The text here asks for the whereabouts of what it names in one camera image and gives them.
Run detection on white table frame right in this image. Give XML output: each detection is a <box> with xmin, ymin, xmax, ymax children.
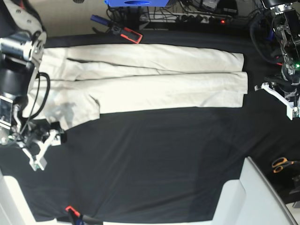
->
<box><xmin>211</xmin><ymin>157</ymin><xmax>297</xmax><ymax>225</ymax></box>

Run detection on blue orange clamp tool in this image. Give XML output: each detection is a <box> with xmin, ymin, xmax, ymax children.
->
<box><xmin>90</xmin><ymin>15</ymin><xmax>143</xmax><ymax>44</ymax></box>

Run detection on orange handled scissors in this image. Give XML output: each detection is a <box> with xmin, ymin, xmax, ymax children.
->
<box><xmin>271</xmin><ymin>157</ymin><xmax>300</xmax><ymax>173</ymax></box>

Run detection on white power strip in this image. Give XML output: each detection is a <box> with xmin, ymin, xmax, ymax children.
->
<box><xmin>175</xmin><ymin>14</ymin><xmax>222</xmax><ymax>24</ymax></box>

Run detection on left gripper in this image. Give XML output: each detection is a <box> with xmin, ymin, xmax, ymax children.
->
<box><xmin>255</xmin><ymin>75</ymin><xmax>300</xmax><ymax>108</ymax></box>

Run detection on white table frame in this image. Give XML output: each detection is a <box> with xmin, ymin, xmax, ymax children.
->
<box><xmin>0</xmin><ymin>174</ymin><xmax>58</xmax><ymax>225</ymax></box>
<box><xmin>211</xmin><ymin>157</ymin><xmax>297</xmax><ymax>225</ymax></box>

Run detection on blue plastic box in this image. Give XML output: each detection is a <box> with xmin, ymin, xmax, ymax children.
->
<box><xmin>104</xmin><ymin>0</ymin><xmax>169</xmax><ymax>7</ymax></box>

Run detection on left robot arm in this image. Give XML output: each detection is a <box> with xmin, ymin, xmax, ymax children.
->
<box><xmin>249</xmin><ymin>0</ymin><xmax>300</xmax><ymax>108</ymax></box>

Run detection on orange clamp bottom edge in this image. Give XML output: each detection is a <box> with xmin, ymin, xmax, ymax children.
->
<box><xmin>65</xmin><ymin>205</ymin><xmax>81</xmax><ymax>217</ymax></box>

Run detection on black table cloth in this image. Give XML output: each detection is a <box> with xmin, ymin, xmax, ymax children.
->
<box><xmin>0</xmin><ymin>30</ymin><xmax>300</xmax><ymax>223</ymax></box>

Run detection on white T-shirt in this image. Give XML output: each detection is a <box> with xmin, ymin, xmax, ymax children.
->
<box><xmin>22</xmin><ymin>44</ymin><xmax>248</xmax><ymax>130</ymax></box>

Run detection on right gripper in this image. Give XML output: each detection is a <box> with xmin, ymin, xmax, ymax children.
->
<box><xmin>16</xmin><ymin>121</ymin><xmax>67</xmax><ymax>152</ymax></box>

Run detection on white table frame left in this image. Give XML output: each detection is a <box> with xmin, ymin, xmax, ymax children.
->
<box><xmin>0</xmin><ymin>174</ymin><xmax>58</xmax><ymax>225</ymax></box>

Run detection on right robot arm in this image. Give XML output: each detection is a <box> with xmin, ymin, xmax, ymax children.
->
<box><xmin>0</xmin><ymin>0</ymin><xmax>67</xmax><ymax>150</ymax></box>

